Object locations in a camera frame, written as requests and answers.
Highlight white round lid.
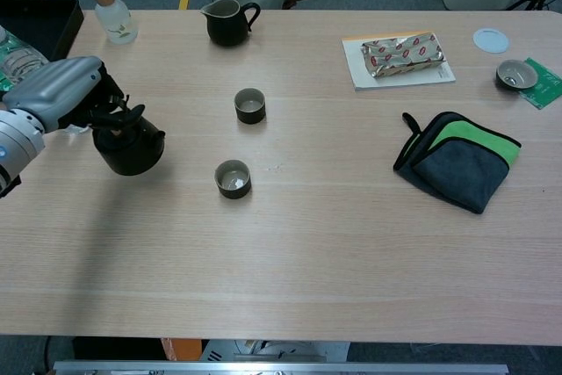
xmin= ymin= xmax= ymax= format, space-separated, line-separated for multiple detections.
xmin=472 ymin=27 xmax=511 ymax=54

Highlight white robot base chassis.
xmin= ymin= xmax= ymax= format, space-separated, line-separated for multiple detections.
xmin=199 ymin=339 xmax=351 ymax=363

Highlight grey ceramic teacup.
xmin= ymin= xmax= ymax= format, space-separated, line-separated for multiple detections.
xmin=213 ymin=159 xmax=253 ymax=200
xmin=233 ymin=87 xmax=268 ymax=126

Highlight black tray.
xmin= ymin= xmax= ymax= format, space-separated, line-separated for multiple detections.
xmin=0 ymin=0 xmax=85 ymax=104

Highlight clear plastic water bottle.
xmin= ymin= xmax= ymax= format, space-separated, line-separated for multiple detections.
xmin=0 ymin=25 xmax=91 ymax=135

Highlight green card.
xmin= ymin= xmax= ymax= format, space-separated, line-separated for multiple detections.
xmin=518 ymin=56 xmax=562 ymax=111

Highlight aluminium rail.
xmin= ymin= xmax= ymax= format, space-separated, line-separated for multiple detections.
xmin=53 ymin=359 xmax=509 ymax=375

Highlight small dark ceramic bowl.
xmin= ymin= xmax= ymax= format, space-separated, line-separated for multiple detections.
xmin=495 ymin=58 xmax=539 ymax=91

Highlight orange brown seat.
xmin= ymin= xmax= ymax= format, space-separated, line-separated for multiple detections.
xmin=160 ymin=337 xmax=204 ymax=363

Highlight black iron teapot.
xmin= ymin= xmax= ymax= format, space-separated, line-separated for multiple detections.
xmin=91 ymin=102 xmax=167 ymax=177

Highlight black ceramic pitcher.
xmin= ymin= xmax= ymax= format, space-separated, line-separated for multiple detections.
xmin=200 ymin=0 xmax=262 ymax=47

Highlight folded grey green cloth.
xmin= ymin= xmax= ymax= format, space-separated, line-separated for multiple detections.
xmin=393 ymin=111 xmax=522 ymax=215

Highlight white notebook orange edge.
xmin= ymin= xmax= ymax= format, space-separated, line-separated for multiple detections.
xmin=341 ymin=30 xmax=457 ymax=93

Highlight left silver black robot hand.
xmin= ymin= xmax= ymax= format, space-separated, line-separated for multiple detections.
xmin=2 ymin=54 xmax=147 ymax=133

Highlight silver foil tea package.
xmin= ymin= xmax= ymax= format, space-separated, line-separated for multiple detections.
xmin=360 ymin=33 xmax=448 ymax=80

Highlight frosted glass bottle wooden cap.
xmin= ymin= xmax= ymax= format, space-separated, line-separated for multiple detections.
xmin=90 ymin=0 xmax=139 ymax=46

